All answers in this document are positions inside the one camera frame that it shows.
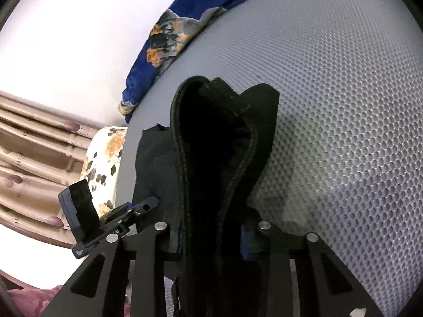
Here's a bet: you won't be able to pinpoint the pink cloth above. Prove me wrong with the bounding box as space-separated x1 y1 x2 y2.
7 284 65 317

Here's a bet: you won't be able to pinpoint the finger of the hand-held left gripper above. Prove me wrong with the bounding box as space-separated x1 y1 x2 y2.
128 195 161 220

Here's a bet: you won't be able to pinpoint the grey mesh mat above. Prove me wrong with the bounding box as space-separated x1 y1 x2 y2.
126 0 423 317

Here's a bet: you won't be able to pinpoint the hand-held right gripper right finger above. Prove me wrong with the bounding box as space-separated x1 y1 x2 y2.
241 220 375 317

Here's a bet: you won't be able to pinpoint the blue printed blanket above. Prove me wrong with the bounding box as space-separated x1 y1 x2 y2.
117 0 288 116

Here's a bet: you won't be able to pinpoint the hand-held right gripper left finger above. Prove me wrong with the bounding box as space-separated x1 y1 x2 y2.
41 221 182 317

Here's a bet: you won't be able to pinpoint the black pants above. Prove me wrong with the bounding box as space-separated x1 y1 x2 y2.
132 76 281 317

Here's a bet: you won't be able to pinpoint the white floral cloth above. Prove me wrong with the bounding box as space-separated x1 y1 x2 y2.
80 126 128 215

